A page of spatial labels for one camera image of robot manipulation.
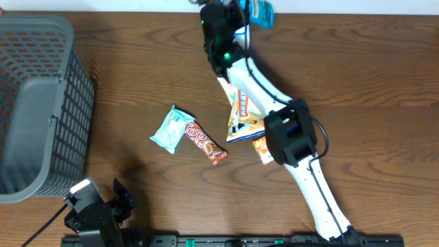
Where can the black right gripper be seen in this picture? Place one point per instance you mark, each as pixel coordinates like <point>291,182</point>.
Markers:
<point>236,9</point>

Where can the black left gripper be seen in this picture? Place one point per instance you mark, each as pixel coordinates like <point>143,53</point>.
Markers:
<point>121,208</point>

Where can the blue mouthwash bottle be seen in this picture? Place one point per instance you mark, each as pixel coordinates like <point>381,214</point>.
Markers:
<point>259,12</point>

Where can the mint green wipes pack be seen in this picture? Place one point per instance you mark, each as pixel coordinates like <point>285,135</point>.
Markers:
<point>172,129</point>

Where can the yellow chip bag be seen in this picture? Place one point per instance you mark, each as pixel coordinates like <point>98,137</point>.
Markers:
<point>245,120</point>

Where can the red Top chocolate bar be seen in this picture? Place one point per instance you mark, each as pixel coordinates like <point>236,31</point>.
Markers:
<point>203,141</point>

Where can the small orange snack packet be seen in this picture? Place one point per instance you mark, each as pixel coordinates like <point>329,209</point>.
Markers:
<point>261,147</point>

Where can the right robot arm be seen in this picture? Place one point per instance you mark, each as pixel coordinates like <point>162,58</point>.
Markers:
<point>289,125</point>

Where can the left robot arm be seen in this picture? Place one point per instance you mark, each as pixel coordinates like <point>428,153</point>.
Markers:
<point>94,239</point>

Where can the grey plastic mesh basket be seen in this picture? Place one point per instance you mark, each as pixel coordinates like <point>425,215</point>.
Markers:
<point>47,103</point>

